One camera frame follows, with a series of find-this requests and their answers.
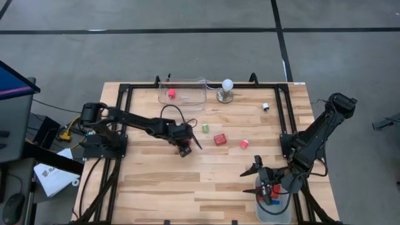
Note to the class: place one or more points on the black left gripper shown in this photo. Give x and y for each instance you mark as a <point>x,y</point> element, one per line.
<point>179,132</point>

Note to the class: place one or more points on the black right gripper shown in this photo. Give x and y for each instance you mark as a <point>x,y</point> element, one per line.
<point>268,178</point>

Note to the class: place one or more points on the green wall charger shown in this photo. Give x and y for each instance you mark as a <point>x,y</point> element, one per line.
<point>205,128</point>

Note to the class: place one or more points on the small blue device with screen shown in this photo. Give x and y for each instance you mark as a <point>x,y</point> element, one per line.
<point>275,202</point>

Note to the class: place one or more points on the large red charger block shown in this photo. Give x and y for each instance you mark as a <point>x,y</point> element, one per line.
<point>220,139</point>

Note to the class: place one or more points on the small pink-red wall charger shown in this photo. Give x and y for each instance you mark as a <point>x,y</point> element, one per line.
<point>244,144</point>

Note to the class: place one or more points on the red wall charger with prongs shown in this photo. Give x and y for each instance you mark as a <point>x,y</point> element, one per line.
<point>171,93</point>

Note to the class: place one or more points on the white wall charger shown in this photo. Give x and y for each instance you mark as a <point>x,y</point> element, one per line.
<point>265,107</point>

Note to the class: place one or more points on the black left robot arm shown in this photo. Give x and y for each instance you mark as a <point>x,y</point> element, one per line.
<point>134,120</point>

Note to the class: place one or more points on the clear plastic bin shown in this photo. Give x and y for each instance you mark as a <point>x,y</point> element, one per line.
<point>187,103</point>

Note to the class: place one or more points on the grey translucent plastic bin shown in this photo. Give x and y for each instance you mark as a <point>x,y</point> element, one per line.
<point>275,218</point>

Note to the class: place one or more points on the brass lamp with white bulb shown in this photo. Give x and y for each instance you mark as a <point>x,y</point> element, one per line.
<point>225,95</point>

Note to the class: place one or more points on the black desk edge bar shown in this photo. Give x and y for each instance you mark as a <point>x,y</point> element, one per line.
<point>53,157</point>

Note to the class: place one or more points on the white paper booklet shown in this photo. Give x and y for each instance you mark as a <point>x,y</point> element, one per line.
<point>53,181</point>

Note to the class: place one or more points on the grey desk cabinet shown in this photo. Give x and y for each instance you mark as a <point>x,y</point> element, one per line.
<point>15,125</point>

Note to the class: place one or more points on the monitor with blue screen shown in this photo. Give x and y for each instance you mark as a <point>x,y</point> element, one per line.
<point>12,84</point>

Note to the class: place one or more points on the black computer mouse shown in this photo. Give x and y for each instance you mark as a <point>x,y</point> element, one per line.
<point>12,207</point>

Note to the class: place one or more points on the black metal table frame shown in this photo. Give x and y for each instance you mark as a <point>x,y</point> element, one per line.
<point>243,85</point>

